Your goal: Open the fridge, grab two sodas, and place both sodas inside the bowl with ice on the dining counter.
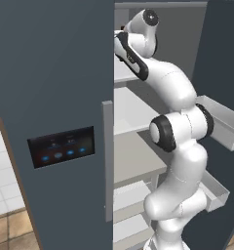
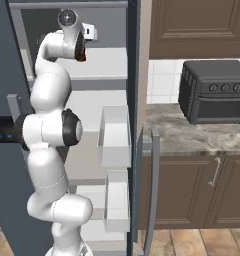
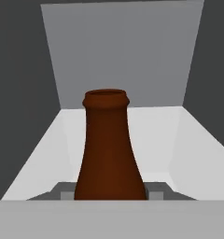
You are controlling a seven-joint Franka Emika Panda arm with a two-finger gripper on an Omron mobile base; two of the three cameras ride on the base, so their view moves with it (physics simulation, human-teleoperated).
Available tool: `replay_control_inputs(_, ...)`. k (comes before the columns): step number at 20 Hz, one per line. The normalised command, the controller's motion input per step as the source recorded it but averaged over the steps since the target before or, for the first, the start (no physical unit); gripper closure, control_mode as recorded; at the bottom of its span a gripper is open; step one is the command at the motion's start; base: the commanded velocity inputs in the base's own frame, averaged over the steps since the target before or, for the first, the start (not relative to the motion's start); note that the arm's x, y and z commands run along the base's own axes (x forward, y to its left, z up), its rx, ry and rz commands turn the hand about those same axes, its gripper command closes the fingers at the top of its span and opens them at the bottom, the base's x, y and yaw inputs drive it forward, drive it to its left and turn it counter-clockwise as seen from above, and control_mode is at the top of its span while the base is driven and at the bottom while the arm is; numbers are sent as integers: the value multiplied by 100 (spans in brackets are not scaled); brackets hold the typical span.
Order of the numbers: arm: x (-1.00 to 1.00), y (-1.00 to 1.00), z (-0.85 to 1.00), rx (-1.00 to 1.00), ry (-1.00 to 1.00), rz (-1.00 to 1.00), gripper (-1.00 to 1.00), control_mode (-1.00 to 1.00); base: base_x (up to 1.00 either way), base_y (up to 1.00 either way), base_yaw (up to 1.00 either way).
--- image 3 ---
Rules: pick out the grey fridge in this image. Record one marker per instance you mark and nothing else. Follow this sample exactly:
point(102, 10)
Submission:
point(117, 46)

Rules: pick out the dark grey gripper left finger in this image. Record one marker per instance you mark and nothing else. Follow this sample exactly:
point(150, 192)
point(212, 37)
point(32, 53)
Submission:
point(64, 188)

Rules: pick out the white fridge drawer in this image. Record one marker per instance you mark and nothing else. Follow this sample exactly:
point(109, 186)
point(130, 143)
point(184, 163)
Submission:
point(196, 158)

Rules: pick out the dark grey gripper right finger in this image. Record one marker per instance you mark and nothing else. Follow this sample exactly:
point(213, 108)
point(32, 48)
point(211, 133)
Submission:
point(157, 187)

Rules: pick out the brown soda bottle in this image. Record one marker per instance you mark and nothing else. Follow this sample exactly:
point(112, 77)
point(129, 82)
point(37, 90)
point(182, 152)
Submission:
point(107, 149)

